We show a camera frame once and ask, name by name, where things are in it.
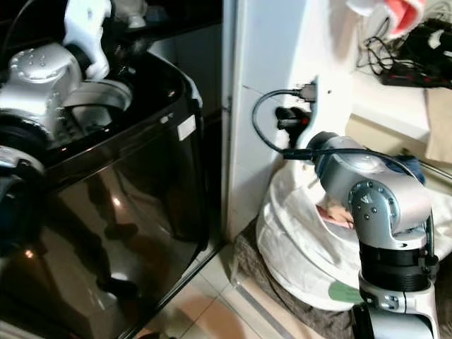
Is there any black power strip with cables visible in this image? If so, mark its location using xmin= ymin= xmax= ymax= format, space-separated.
xmin=357 ymin=20 xmax=452 ymax=90

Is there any red and white cloth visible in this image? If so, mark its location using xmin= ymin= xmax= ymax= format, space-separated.
xmin=346 ymin=0 xmax=429 ymax=40

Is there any white fabric laundry bag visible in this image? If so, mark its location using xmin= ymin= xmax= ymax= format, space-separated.
xmin=256 ymin=161 xmax=369 ymax=313

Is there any brown floor mat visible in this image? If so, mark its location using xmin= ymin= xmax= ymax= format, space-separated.
xmin=232 ymin=218 xmax=362 ymax=339

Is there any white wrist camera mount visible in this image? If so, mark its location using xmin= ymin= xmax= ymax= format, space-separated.
xmin=295 ymin=73 xmax=355 ymax=153
xmin=62 ymin=0 xmax=114 ymax=80

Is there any beige towel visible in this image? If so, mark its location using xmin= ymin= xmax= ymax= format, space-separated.
xmin=424 ymin=88 xmax=452 ymax=167

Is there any black top-load washing machine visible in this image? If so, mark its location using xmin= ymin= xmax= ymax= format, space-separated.
xmin=0 ymin=48 xmax=210 ymax=339

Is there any pile of clothes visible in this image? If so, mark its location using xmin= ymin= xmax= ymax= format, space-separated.
xmin=316 ymin=201 xmax=358 ymax=231

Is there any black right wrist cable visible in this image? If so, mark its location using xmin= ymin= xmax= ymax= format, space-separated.
xmin=251 ymin=88 xmax=400 ymax=162

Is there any white washer label sticker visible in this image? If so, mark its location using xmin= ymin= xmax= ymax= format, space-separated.
xmin=177 ymin=114 xmax=197 ymax=142

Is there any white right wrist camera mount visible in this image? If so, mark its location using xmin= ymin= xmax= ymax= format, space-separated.
xmin=295 ymin=73 xmax=355 ymax=153

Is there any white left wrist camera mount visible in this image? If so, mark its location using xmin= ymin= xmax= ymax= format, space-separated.
xmin=62 ymin=0 xmax=114 ymax=80

